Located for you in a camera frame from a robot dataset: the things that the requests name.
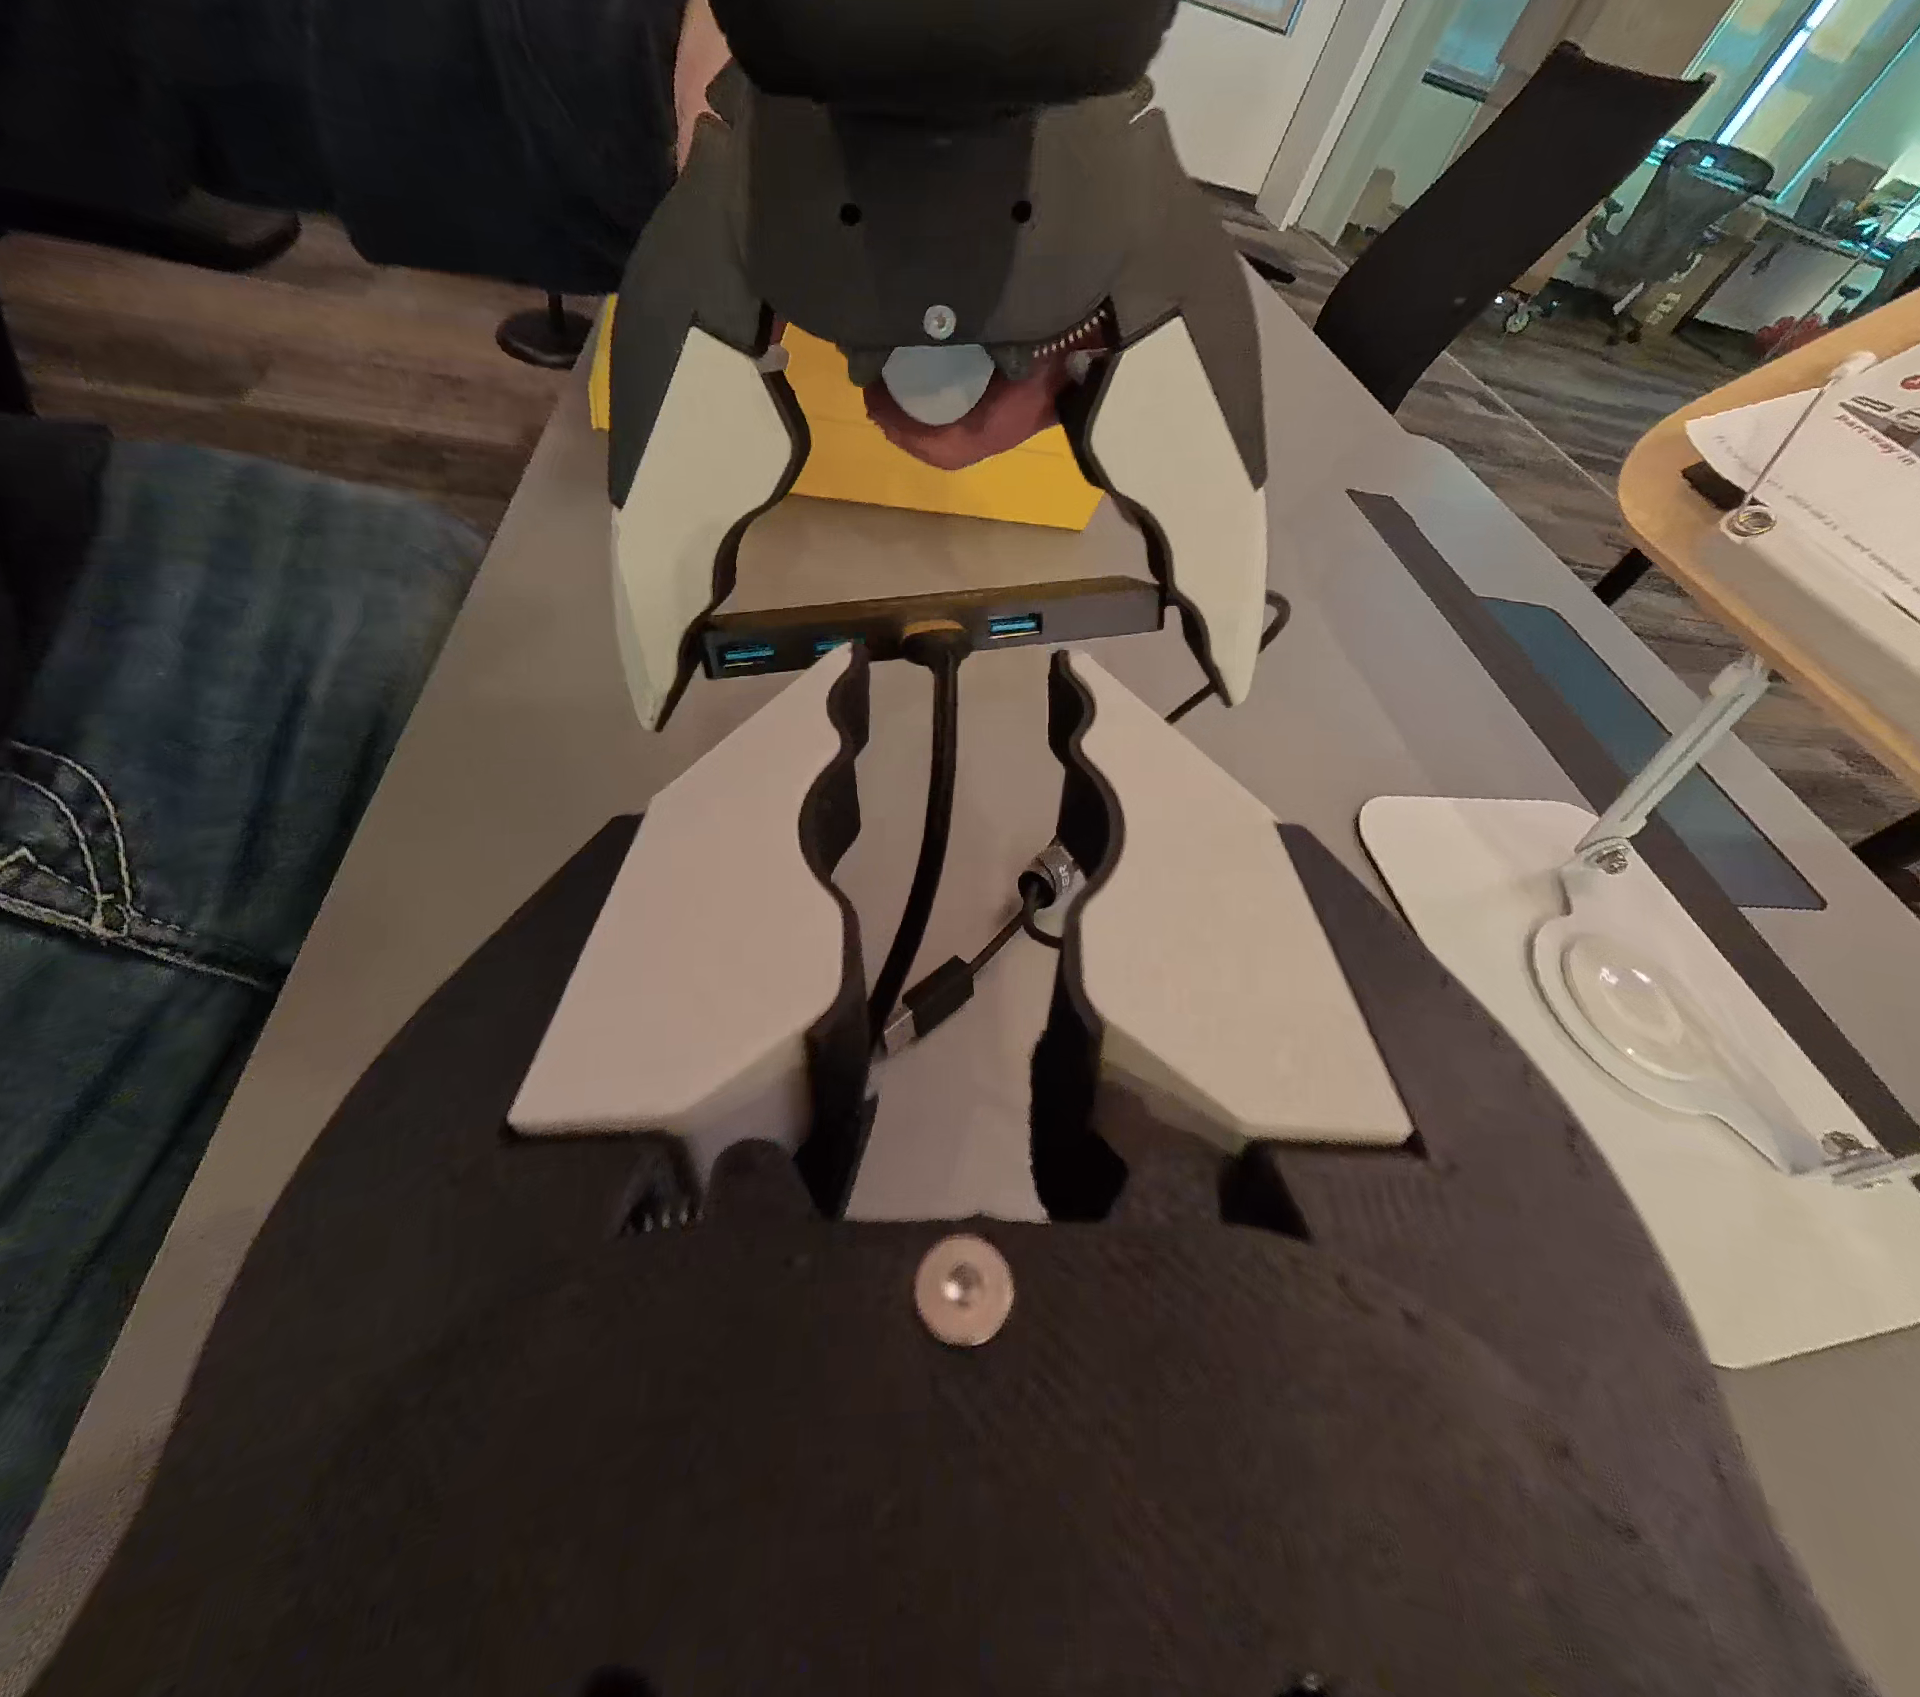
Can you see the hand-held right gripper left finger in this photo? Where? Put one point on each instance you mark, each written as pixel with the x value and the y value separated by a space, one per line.
pixel 691 964

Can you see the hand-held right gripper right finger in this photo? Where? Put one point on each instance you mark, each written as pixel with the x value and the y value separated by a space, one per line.
pixel 1230 977

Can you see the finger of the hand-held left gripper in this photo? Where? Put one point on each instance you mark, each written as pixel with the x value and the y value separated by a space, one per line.
pixel 1217 512
pixel 676 498

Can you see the dark grey usb hub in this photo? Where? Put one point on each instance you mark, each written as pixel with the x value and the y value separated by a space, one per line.
pixel 1079 609

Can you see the yellow plastic bin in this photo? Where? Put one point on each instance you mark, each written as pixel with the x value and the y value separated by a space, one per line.
pixel 901 484

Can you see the person's left forearm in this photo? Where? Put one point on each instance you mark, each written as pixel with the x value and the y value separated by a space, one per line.
pixel 451 2

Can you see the person's left hand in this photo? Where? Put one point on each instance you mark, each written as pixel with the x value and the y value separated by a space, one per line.
pixel 1020 413

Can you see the black floor stand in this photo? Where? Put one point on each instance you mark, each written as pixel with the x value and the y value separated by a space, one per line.
pixel 541 339

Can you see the person's jeans leg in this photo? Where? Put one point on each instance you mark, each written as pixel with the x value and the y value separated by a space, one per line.
pixel 182 753

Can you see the black chair with armrest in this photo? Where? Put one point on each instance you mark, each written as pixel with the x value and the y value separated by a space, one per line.
pixel 182 236

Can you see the grey mesh office chair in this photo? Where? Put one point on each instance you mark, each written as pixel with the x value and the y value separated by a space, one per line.
pixel 1697 211

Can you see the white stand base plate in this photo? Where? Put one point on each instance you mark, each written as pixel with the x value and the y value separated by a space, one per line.
pixel 1501 887

